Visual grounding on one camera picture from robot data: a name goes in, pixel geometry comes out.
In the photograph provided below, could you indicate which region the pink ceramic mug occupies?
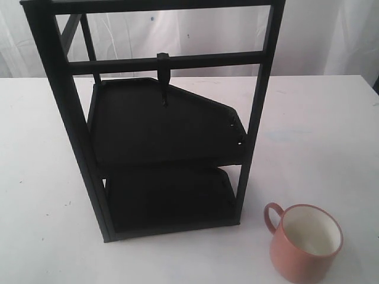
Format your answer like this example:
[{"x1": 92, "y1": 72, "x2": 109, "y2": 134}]
[{"x1": 264, "y1": 202, "x2": 343, "y2": 283}]

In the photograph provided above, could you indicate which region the black metal shelf rack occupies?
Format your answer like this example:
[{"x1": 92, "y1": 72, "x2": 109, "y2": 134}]
[{"x1": 21, "y1": 1, "x2": 285, "y2": 243}]

